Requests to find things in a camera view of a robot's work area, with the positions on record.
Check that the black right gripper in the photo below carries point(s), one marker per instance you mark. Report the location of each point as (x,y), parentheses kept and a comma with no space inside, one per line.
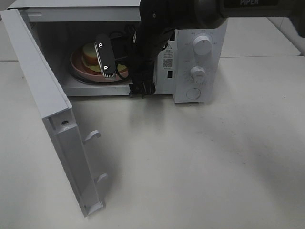
(138,49)

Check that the round white door-release button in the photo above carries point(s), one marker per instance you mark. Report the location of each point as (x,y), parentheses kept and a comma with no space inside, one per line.
(193,93)

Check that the white timer knob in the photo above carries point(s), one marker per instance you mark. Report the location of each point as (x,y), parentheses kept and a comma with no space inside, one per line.
(198,74)

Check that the white bread sandwich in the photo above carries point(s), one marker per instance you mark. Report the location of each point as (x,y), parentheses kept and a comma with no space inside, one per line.
(89,59)

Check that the pink round plate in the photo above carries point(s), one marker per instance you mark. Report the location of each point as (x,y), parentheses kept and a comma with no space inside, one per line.
(76,63)

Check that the white microwave door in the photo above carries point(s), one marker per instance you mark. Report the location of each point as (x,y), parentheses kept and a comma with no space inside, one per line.
(56,112)

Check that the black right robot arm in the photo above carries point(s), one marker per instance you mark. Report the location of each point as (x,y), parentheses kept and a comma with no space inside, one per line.
(175,48)

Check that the glass microwave turntable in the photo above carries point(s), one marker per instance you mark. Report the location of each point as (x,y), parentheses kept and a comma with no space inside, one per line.
(98,79)

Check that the white warning label sticker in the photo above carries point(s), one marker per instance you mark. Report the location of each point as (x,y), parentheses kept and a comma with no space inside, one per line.
(168,56)

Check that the white microwave oven body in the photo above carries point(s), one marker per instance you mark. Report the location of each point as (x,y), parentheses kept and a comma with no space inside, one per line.
(72,48)

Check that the upper white power knob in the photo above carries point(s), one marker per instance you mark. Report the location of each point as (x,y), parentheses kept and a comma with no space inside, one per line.
(202,45)

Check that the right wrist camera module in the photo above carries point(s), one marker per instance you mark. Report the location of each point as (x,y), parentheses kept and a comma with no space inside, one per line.
(105,56)

